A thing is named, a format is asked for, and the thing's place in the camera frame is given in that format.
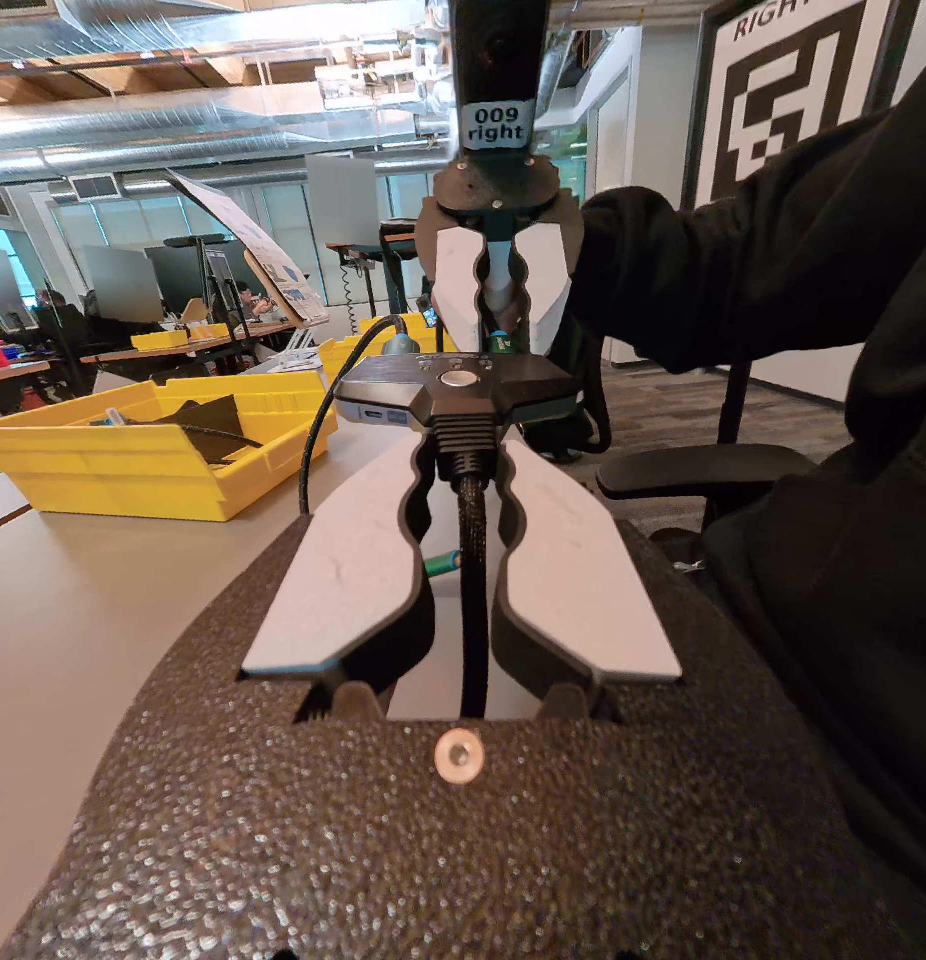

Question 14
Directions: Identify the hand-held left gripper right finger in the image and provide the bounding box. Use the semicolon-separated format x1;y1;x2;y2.
490;438;684;695

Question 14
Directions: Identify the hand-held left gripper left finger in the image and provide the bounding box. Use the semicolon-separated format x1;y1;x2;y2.
240;433;436;699

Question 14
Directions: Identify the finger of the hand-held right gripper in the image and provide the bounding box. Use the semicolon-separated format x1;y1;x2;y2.
515;222;573;354
433;225;488;354

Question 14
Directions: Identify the black braided hub cable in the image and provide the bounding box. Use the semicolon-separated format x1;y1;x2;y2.
455;476;494;720

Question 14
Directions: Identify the black usb hub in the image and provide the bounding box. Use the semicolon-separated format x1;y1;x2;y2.
334;352;584;481

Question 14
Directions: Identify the black usb cable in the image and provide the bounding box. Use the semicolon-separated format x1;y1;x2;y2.
298;311;423;519

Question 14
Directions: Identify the person's right forearm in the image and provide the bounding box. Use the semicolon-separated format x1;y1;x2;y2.
568;67;926;376

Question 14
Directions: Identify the wooden standing desk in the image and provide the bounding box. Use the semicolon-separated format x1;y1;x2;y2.
326;236;419;320

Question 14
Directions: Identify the office chair armrest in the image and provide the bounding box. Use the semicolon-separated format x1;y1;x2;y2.
596;363;820;541

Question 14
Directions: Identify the white stand base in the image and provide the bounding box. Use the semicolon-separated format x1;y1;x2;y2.
268;328;322;376

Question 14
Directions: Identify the black sheet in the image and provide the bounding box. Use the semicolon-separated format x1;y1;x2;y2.
125;395;263;466

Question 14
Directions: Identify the wooden instruction board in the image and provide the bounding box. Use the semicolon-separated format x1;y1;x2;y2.
165;168;331;331

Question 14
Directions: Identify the wooden work table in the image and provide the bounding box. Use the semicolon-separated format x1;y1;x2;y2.
0;360;55;421
80;322;284;376

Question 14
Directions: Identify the teal plug usb cable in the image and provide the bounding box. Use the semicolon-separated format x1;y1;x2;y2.
88;407;265;451

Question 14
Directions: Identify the framed marker wall poster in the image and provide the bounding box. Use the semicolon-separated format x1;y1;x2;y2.
680;0;922;211

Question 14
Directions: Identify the silver spiral air duct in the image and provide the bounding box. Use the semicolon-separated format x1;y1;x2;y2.
0;0;434;65
0;81;434;162

